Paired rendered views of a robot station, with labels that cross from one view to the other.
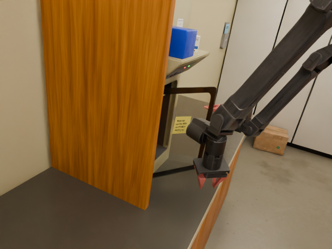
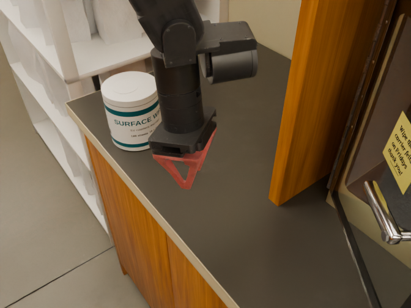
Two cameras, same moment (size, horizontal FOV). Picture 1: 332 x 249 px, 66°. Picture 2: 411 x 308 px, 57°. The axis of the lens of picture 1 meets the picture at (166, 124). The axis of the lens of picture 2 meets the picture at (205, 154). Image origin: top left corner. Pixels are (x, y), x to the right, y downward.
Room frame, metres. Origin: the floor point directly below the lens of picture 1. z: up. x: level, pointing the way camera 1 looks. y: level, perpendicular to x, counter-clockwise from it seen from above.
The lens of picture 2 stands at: (0.92, -0.50, 1.55)
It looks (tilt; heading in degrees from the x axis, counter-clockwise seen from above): 42 degrees down; 120
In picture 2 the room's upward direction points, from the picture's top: straight up
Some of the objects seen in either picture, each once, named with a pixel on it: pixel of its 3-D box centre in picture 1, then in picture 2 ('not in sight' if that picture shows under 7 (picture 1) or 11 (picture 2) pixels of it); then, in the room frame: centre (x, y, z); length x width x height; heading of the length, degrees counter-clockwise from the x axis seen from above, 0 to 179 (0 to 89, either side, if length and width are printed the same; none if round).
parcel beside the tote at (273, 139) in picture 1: (269, 138); not in sight; (3.35, -1.50, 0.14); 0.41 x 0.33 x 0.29; 74
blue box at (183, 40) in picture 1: (177, 41); not in sight; (0.92, 0.00, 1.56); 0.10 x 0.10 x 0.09; 68
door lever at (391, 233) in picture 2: not in sight; (395, 211); (0.97, -0.14, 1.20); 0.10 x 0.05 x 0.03; 122
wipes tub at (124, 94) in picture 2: not in sight; (133, 111); (0.39, 0.06, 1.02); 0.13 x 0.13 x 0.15
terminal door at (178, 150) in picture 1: (178, 134); (393, 173); (0.95, -0.06, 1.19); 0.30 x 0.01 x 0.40; 122
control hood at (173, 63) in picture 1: (182, 65); not in sight; (1.00, -0.03, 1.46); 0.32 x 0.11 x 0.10; 158
